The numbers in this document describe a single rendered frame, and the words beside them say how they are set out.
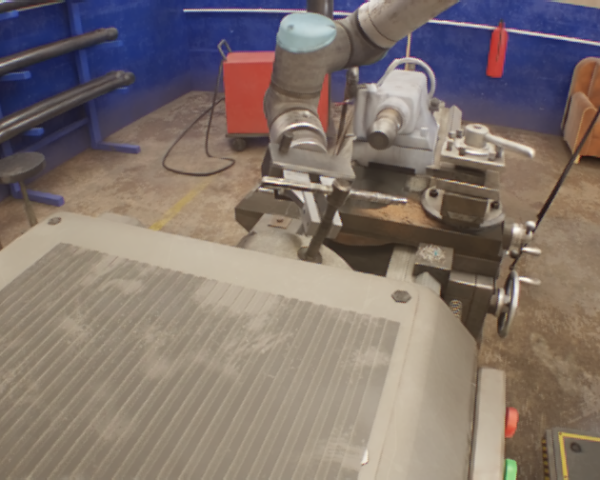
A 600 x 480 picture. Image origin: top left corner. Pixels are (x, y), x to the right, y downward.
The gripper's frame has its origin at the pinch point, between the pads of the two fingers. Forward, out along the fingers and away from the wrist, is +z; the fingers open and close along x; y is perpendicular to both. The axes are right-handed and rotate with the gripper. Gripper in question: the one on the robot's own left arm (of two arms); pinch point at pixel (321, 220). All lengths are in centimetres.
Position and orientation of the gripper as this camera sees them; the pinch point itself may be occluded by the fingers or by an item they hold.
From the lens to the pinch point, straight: 63.9
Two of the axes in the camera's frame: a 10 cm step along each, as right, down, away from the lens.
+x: 9.3, 1.2, 3.4
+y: 3.2, -7.0, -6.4
